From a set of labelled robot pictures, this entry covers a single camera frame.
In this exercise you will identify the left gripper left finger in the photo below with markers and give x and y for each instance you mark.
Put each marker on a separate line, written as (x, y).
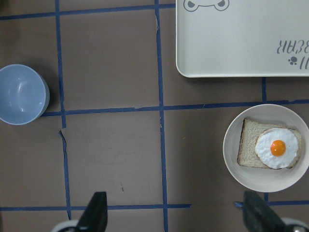
(95, 216)

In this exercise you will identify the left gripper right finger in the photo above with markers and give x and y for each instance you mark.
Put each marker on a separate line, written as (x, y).
(258, 216)

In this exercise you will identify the cream round plate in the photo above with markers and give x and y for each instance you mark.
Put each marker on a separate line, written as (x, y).
(261, 179)

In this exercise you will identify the bread slice under egg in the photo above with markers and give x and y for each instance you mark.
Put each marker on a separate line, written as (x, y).
(250, 131)

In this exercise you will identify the fried egg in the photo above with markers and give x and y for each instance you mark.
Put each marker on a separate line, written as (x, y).
(276, 147)

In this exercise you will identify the blue bowl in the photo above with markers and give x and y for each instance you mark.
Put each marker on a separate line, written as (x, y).
(24, 94)

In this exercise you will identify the cream bear tray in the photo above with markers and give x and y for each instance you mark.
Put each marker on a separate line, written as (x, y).
(242, 38)

